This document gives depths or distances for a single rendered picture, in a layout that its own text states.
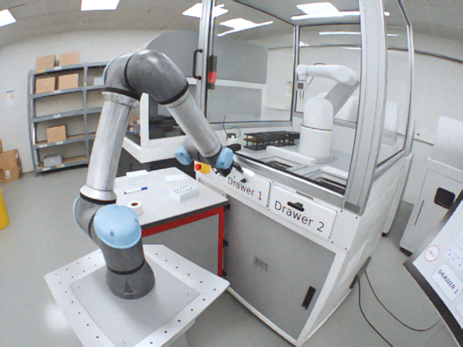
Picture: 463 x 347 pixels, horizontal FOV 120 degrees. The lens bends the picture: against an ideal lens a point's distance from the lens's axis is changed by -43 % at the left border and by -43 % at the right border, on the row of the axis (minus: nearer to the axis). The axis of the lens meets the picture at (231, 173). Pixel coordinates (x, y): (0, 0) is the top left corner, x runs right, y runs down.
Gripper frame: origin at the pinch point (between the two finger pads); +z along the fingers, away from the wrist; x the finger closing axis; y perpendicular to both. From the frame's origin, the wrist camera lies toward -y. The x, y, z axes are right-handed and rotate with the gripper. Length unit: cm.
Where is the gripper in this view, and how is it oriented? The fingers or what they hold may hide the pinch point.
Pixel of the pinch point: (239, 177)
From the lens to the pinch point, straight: 109.7
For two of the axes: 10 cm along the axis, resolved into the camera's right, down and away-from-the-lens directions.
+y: -6.2, 7.1, -3.3
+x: 6.3, 2.0, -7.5
